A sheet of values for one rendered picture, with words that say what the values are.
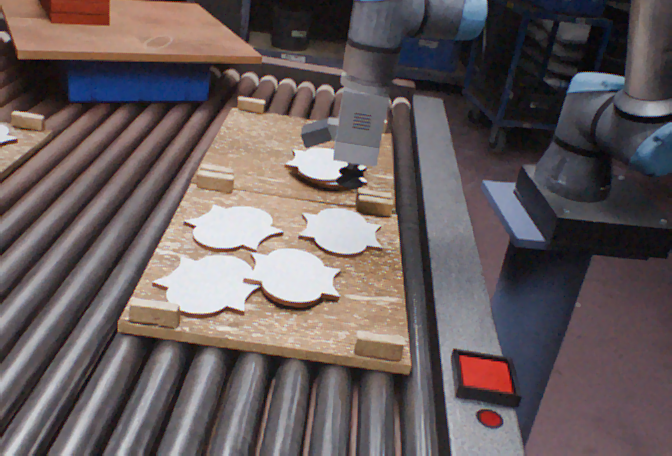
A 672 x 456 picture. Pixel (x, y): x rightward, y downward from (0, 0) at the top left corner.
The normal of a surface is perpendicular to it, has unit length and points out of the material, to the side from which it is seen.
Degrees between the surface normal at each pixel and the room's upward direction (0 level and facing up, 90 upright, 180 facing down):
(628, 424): 0
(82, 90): 90
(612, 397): 0
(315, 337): 0
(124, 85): 90
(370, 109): 90
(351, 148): 90
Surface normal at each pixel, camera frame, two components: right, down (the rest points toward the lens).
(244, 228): 0.14, -0.89
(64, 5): 0.44, 0.45
